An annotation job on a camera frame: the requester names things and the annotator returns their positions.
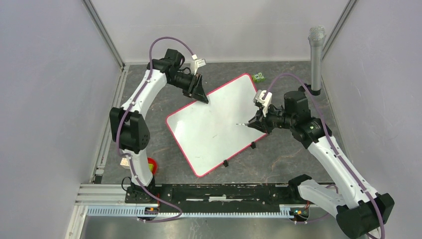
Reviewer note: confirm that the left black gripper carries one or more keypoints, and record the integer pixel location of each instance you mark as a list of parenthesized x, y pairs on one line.
[(195, 89)]

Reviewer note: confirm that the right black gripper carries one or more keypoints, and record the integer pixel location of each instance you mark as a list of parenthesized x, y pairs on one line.
[(261, 122)]

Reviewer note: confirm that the pink framed whiteboard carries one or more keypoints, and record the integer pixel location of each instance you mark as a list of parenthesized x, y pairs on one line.
[(207, 134)]

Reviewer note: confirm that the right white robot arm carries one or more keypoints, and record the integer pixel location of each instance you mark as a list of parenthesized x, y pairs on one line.
[(357, 206)]

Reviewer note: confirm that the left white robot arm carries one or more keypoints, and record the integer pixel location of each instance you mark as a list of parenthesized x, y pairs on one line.
[(128, 127)]

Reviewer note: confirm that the green number dice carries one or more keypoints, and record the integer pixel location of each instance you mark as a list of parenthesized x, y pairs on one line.
[(258, 77)]

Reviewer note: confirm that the red bowl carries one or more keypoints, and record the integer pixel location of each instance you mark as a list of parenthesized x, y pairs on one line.
[(152, 165)]

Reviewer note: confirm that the silver microphone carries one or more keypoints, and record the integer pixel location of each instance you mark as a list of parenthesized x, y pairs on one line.
[(316, 38)]

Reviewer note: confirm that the cream lego brick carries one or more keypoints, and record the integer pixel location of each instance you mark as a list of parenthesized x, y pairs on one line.
[(125, 163)]

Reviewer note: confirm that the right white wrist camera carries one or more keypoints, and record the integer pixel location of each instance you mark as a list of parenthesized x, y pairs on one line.
[(262, 100)]

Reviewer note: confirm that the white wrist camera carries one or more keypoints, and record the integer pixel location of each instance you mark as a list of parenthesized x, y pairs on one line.
[(196, 63), (262, 100)]

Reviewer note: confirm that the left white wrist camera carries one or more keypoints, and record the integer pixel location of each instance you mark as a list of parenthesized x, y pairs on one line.
[(196, 63)]

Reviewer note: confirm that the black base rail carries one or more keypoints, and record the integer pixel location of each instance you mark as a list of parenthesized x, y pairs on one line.
[(214, 198)]

